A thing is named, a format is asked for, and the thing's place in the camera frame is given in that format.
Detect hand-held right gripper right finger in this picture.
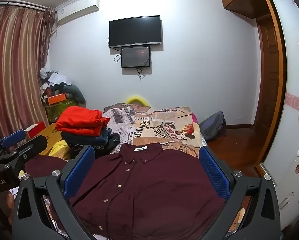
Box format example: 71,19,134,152
199,145,282,240

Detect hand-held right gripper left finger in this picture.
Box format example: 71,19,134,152
11,145,96,240

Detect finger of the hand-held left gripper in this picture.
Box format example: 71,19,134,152
0,129,26,156
0,135,48,167

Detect maroon button-up shirt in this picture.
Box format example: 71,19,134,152
24,142,236,239

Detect red box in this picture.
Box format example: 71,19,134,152
24,121,46,139

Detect yellow cardboard box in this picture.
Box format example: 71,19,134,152
36,123,63,156

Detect yellow garment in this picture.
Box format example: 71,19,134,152
48,140,70,159

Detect folded navy garments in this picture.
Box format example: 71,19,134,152
61,127,121,153

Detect green box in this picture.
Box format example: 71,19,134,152
45,99,77,123

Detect grey backpack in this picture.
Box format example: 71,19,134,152
199,111,226,142

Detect orange box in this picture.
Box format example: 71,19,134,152
45,93,66,105

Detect folded red garment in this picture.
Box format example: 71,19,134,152
55,106,111,137

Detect striped red curtain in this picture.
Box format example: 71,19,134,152
0,4,56,147

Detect white crumpled cloth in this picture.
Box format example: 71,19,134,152
40,67,72,85

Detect printed newspaper-pattern blanket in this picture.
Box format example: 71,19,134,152
102,102,252,233

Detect white hard-shell suitcase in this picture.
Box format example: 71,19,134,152
274,147,299,228

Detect yellow plastic seat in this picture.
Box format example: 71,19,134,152
126,95,149,105

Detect wooden door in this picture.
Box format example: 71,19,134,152
254,15,280,136

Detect white sliding wardrobe door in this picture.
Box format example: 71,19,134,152
258,0,299,230

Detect white air conditioner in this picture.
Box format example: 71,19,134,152
56,0,100,26

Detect small black wall monitor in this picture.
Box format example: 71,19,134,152
121,45,151,69

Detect black wall television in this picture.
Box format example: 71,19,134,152
109,15,163,49

